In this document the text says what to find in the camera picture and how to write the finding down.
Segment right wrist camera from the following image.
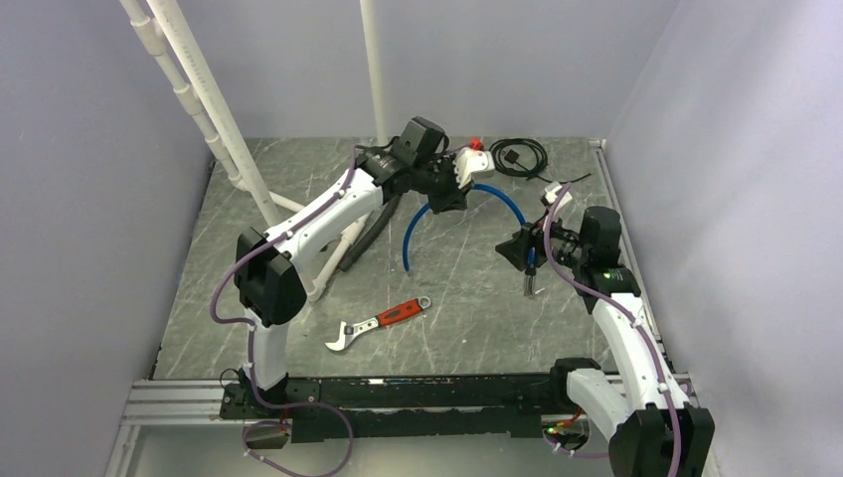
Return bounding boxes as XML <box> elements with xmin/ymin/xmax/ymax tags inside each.
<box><xmin>540</xmin><ymin>182</ymin><xmax>573</xmax><ymax>208</ymax></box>

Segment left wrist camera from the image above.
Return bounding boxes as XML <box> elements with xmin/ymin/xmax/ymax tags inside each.
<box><xmin>453</xmin><ymin>137</ymin><xmax>496</xmax><ymax>189</ymax></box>

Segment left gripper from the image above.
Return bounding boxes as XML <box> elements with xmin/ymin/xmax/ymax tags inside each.
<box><xmin>413</xmin><ymin>154</ymin><xmax>476</xmax><ymax>217</ymax></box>

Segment white PVC pipe frame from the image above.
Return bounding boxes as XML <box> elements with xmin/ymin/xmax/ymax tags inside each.
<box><xmin>120</xmin><ymin>0</ymin><xmax>395</xmax><ymax>304</ymax></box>

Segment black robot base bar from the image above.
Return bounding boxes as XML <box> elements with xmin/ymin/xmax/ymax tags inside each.
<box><xmin>220</xmin><ymin>373</ymin><xmax>578</xmax><ymax>443</ymax></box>

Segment aluminium rail frame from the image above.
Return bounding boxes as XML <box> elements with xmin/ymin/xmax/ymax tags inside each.
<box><xmin>104</xmin><ymin>380</ymin><xmax>224</xmax><ymax>476</ymax></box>

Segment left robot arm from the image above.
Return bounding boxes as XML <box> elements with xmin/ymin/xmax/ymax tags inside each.
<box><xmin>233</xmin><ymin>116</ymin><xmax>465</xmax><ymax>417</ymax></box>

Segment black corrugated hose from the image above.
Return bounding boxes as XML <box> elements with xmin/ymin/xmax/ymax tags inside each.
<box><xmin>337</xmin><ymin>194</ymin><xmax>403</xmax><ymax>274</ymax></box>

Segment red handled adjustable wrench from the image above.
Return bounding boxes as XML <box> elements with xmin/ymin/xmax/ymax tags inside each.
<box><xmin>324</xmin><ymin>296</ymin><xmax>432</xmax><ymax>353</ymax></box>

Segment blue cable lock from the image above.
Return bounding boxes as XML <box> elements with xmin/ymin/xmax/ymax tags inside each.
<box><xmin>402</xmin><ymin>183</ymin><xmax>543</xmax><ymax>296</ymax></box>

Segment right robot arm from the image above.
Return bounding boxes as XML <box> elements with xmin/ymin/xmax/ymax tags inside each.
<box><xmin>495</xmin><ymin>206</ymin><xmax>715</xmax><ymax>476</ymax></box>

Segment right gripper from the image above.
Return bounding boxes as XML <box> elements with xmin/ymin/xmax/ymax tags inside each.
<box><xmin>495</xmin><ymin>210</ymin><xmax>590</xmax><ymax>271</ymax></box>

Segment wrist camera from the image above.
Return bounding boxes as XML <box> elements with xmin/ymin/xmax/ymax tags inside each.
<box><xmin>540</xmin><ymin>182</ymin><xmax>573</xmax><ymax>208</ymax></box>
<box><xmin>453</xmin><ymin>137</ymin><xmax>496</xmax><ymax>189</ymax></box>

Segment coiled black USB cable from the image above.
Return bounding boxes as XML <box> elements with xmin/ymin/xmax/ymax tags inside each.
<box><xmin>487</xmin><ymin>138</ymin><xmax>592</xmax><ymax>186</ymax></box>

